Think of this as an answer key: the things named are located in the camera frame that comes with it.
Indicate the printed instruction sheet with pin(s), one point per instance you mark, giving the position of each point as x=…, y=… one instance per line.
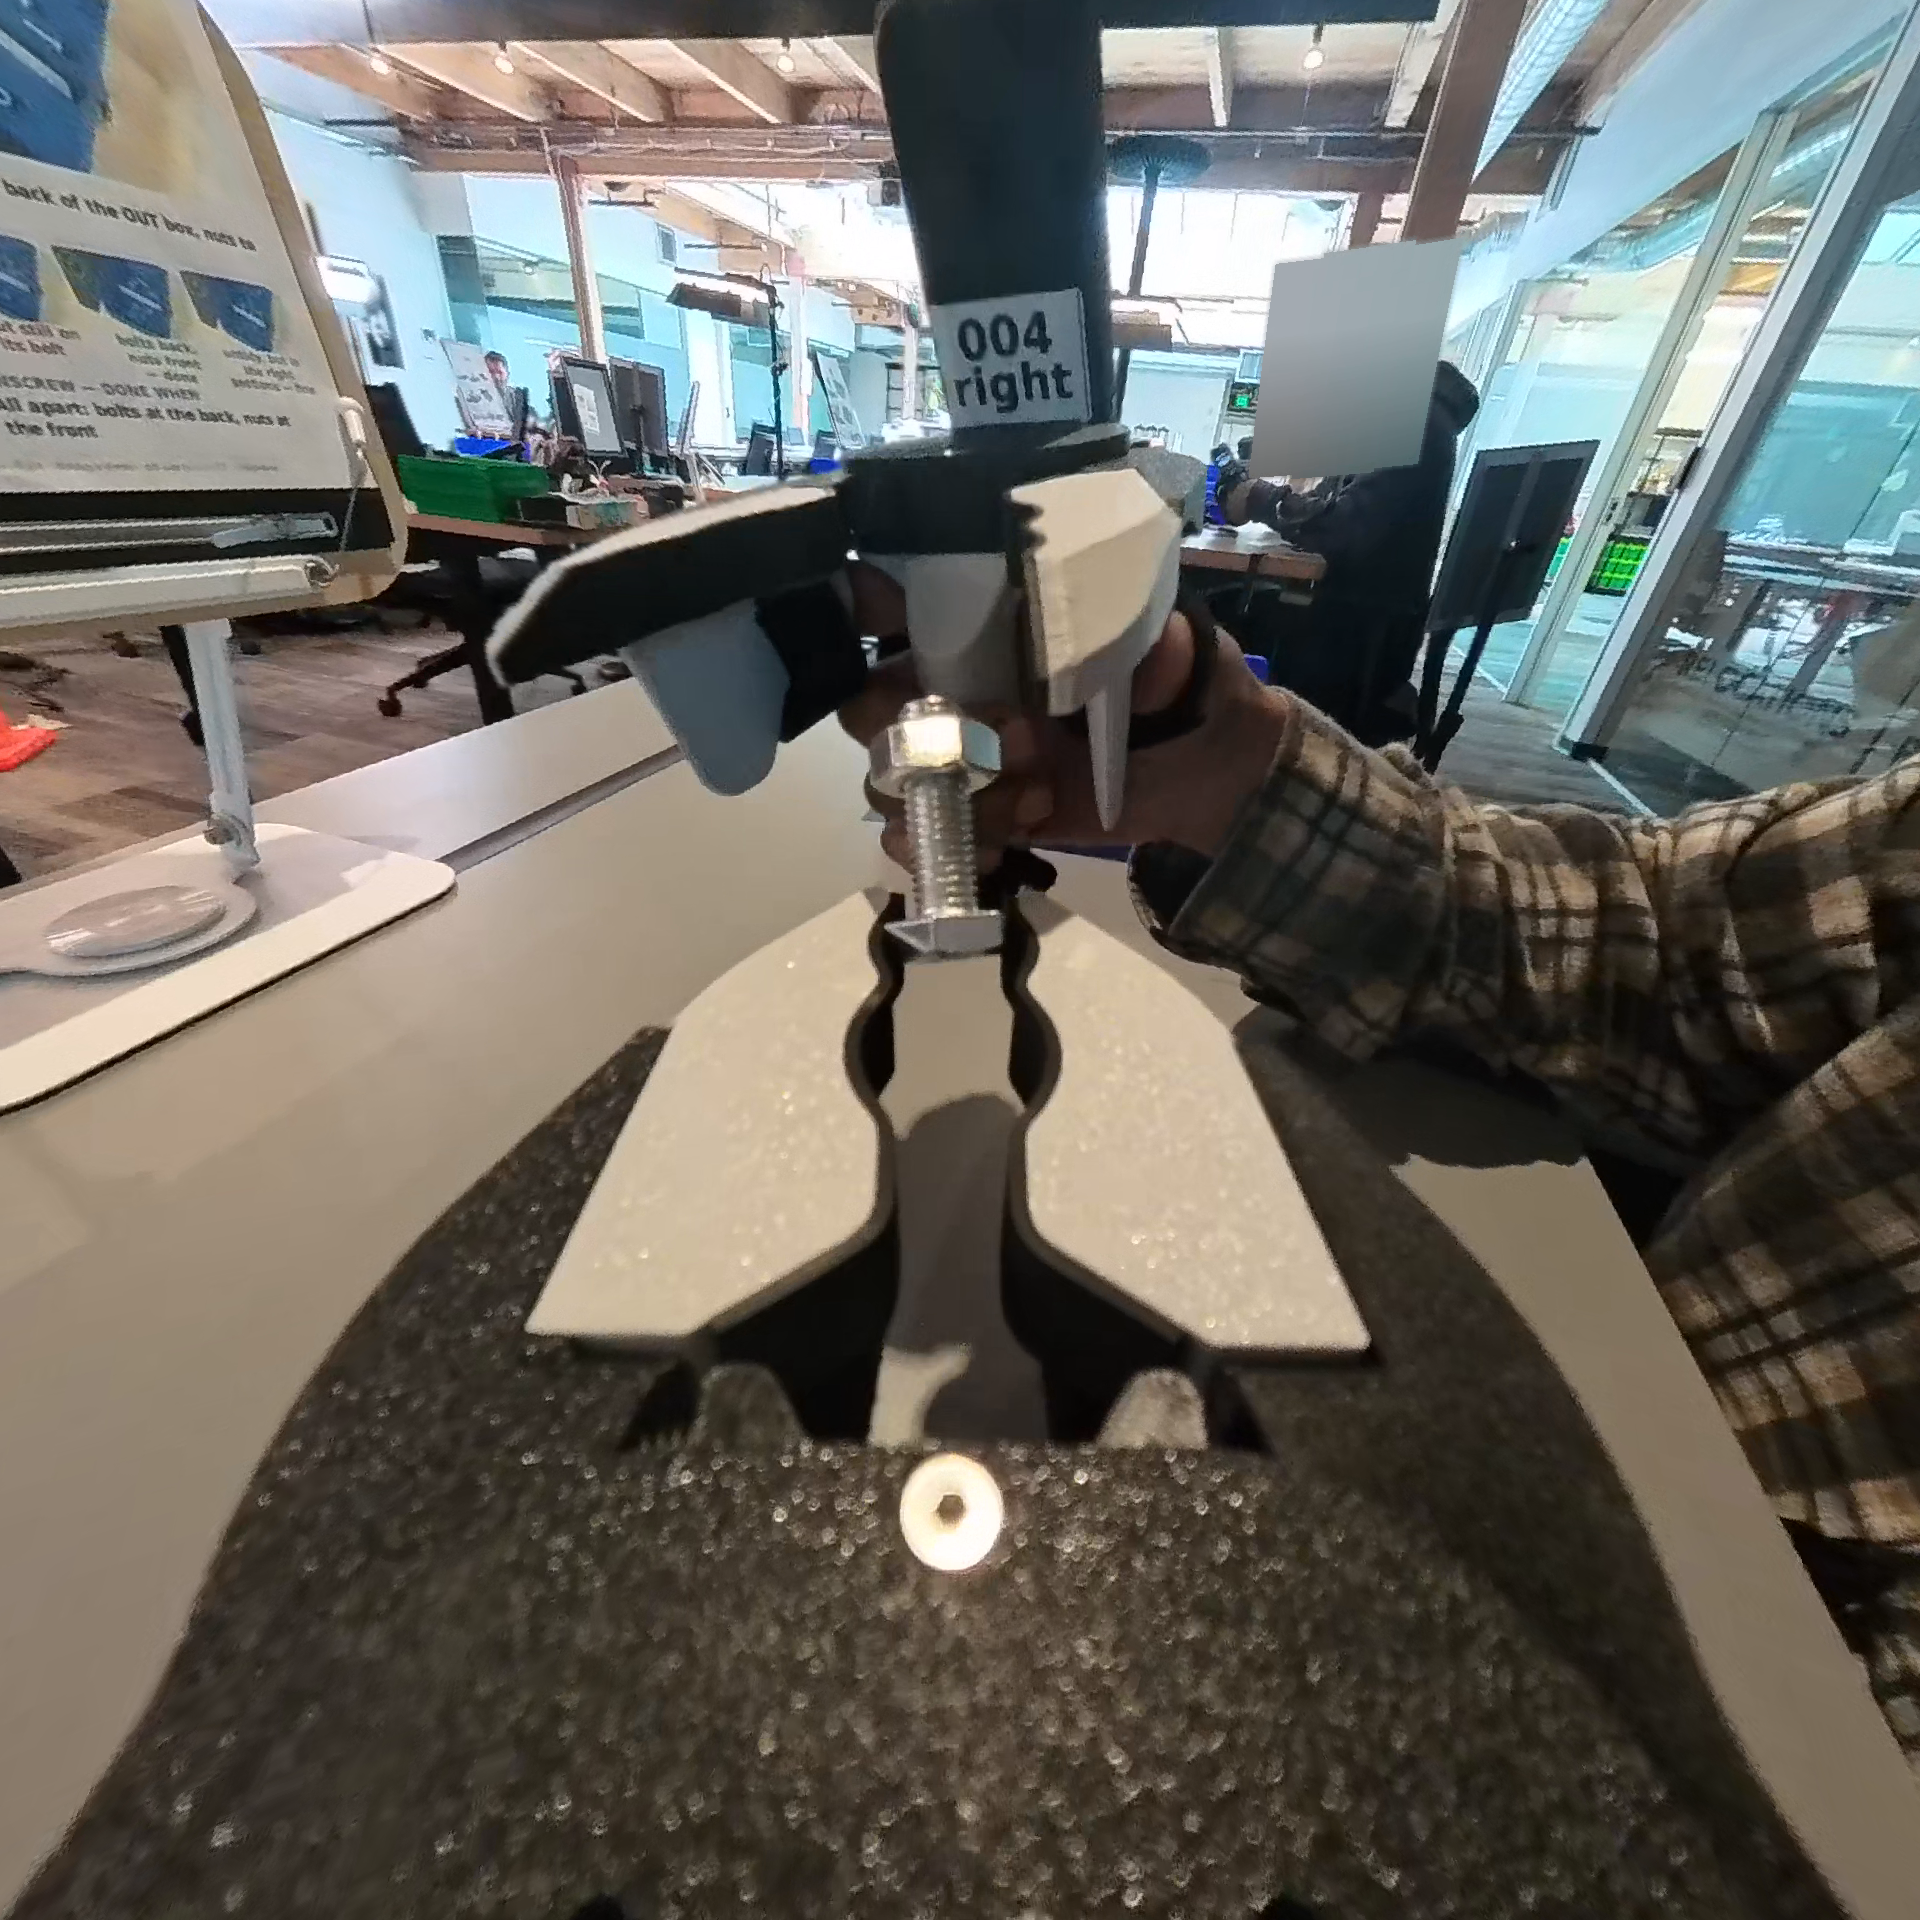
x=148, y=345

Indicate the silver hex bolt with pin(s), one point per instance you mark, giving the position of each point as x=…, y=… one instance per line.
x=945, y=855

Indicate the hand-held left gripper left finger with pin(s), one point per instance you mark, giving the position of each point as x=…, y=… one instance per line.
x=705, y=1172

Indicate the person's right hand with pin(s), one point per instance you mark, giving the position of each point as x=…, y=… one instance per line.
x=1201, y=751

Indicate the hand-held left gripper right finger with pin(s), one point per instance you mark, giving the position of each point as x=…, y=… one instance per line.
x=1184, y=1172

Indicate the black tripod light stand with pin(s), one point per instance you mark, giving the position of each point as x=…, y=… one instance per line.
x=720, y=297

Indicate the green lit screen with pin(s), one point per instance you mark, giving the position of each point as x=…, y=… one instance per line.
x=1617, y=566

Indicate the white document stand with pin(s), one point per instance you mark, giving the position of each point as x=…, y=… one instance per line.
x=330, y=893

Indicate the wooden desk with black legs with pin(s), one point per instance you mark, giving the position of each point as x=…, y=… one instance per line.
x=495, y=533

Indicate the green plastic bins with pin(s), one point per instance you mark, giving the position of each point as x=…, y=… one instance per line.
x=473, y=482

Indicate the silver hex nut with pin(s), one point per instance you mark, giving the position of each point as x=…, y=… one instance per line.
x=897, y=764

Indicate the orange traffic cone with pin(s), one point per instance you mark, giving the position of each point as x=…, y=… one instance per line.
x=23, y=743

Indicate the monitor showing white page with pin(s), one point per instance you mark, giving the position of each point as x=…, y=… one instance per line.
x=586, y=405

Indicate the black round-top pole lamp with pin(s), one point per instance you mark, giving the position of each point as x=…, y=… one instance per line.
x=1158, y=154

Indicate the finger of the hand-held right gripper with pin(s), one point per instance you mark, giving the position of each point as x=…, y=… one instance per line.
x=662, y=585
x=1095, y=585

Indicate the person's right forearm plaid sleeve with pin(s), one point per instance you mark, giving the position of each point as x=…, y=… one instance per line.
x=1500, y=961

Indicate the black computer monitor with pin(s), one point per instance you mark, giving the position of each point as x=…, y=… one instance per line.
x=640, y=413

